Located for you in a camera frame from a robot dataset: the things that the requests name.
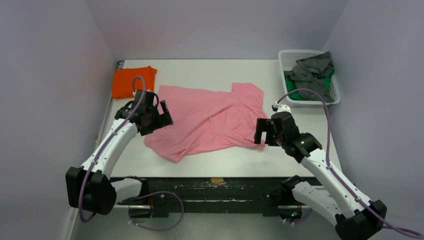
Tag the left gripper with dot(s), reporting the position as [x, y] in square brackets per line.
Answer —
[162, 120]

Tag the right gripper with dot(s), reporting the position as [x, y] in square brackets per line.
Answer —
[268, 131]

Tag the pink t shirt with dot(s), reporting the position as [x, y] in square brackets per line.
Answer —
[206, 120]

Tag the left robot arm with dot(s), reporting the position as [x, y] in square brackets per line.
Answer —
[89, 186]

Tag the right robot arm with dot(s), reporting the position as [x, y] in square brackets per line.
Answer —
[352, 213]

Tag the green t shirt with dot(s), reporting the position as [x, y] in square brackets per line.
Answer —
[305, 79]

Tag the folded orange t shirt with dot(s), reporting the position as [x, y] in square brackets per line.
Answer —
[122, 84]

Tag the grey t shirt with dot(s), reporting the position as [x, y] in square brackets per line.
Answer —
[318, 63]

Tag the white plastic basket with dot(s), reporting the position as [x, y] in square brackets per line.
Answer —
[287, 60]

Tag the brown tape piece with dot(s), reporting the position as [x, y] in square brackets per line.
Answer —
[217, 180]

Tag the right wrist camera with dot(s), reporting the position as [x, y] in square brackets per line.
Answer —
[278, 108]

